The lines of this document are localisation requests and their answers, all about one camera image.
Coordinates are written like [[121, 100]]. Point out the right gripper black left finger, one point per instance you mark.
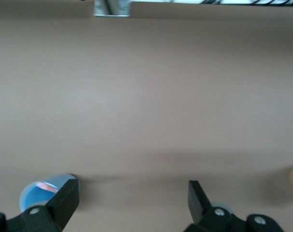
[[64, 205]]

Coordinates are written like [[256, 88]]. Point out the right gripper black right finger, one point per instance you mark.
[[199, 207]]

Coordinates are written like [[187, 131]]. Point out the small blue plastic cup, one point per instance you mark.
[[33, 195]]

